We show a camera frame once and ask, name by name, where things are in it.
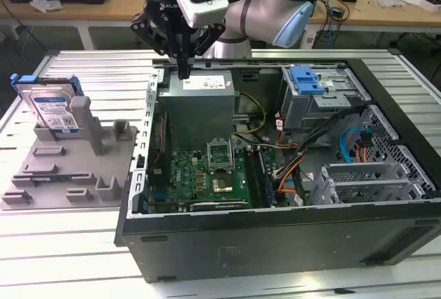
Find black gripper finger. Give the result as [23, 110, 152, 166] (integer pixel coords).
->
[130, 12, 185, 80]
[184, 23, 225, 80]

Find hard disk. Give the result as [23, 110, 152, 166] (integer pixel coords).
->
[10, 73, 83, 134]

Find blue data wire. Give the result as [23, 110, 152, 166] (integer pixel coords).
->
[339, 128, 371, 164]

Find orange black power wire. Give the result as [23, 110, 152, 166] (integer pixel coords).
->
[356, 125, 376, 163]

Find metal disk bay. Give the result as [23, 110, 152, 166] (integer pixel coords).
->
[309, 161, 431, 207]

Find wooden desk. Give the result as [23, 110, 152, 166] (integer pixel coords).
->
[0, 0, 441, 51]

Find grey power supply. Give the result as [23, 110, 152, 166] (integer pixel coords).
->
[157, 70, 236, 141]

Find white barcode label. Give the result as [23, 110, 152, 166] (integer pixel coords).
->
[302, 26, 318, 49]

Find metal socket cover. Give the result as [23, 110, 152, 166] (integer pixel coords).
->
[205, 138, 233, 174]

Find blue plastic cage latch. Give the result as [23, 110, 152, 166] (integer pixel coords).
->
[289, 66, 327, 95]

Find crumpled white paper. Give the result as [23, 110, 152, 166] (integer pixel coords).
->
[29, 0, 63, 13]

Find thin metal locking lever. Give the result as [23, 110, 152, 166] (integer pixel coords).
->
[231, 138, 239, 172]

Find metal drive cage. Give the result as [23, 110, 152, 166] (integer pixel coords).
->
[278, 65, 371, 131]

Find green motherboard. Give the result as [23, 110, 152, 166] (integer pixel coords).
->
[150, 145, 276, 214]

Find grey parts rack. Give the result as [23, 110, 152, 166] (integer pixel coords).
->
[0, 95, 139, 212]

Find black RAM stick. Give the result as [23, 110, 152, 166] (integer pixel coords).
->
[256, 147, 276, 205]
[243, 145, 263, 209]

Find CPU socket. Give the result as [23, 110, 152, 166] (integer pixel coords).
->
[208, 171, 237, 195]

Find black expansion card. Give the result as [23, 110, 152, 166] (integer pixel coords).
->
[189, 200, 249, 212]

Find RAM stick with blue label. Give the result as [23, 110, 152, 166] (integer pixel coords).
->
[30, 174, 75, 182]

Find black PC case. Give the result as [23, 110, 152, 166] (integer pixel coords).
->
[113, 57, 441, 283]

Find white open box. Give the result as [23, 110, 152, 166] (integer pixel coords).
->
[402, 0, 441, 14]

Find yellow wires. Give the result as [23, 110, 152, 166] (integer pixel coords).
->
[231, 92, 268, 138]

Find black cable bundle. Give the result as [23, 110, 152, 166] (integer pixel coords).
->
[274, 104, 368, 179]

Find orange flat wire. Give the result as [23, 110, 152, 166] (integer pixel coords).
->
[275, 169, 300, 196]

